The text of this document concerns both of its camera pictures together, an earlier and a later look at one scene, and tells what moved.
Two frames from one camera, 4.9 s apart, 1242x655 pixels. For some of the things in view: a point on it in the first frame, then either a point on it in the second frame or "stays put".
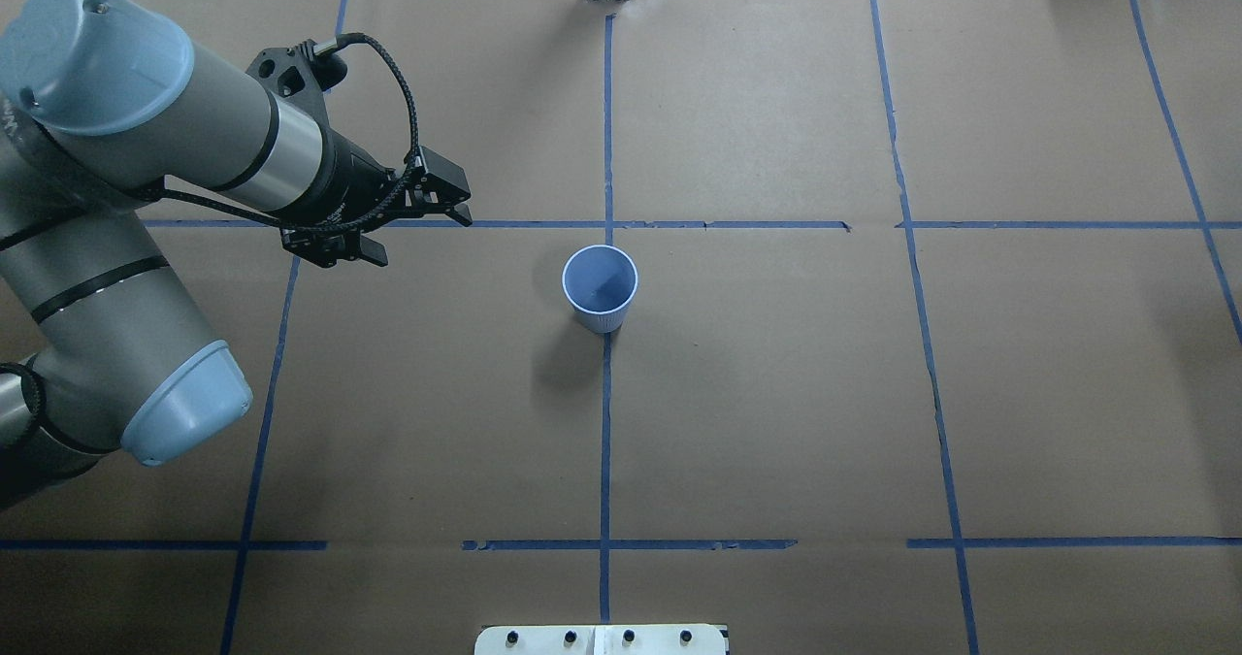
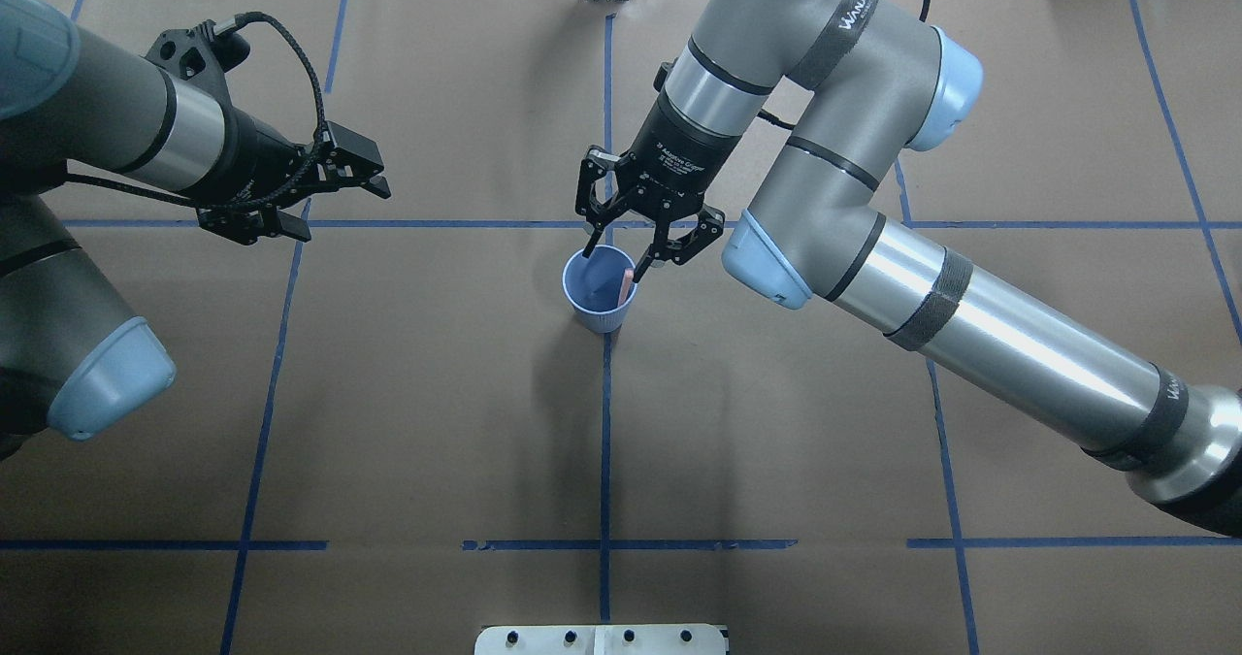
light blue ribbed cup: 600,281 stays put
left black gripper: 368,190 → 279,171
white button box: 602,639 stays put
